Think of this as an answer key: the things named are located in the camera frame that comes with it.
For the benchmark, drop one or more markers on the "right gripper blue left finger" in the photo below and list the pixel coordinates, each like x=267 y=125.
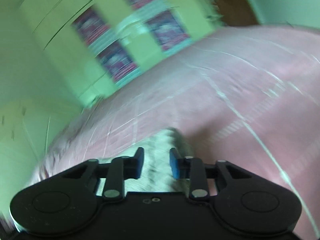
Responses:
x=134 y=164

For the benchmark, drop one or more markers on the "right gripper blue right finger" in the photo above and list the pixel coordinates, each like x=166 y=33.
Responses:
x=180 y=167

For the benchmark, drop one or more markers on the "grey knit pants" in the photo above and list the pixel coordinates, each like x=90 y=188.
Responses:
x=157 y=175

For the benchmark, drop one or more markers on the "pink checked bed sheet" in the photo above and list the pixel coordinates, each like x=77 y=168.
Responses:
x=247 y=95

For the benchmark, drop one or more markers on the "lower left calendar poster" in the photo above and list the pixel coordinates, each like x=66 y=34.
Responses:
x=116 y=61

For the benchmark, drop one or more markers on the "cream arched headboard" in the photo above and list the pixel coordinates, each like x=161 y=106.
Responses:
x=27 y=129

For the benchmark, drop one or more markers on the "lower right calendar poster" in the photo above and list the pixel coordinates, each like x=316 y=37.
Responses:
x=167 y=30

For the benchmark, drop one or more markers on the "cream glossy wardrobe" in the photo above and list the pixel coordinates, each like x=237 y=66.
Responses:
x=51 y=24

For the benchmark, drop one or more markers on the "upper left calendar poster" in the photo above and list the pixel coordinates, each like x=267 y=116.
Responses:
x=90 y=26

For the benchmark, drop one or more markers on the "dark brown wooden door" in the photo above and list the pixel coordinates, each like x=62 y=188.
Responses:
x=236 y=13

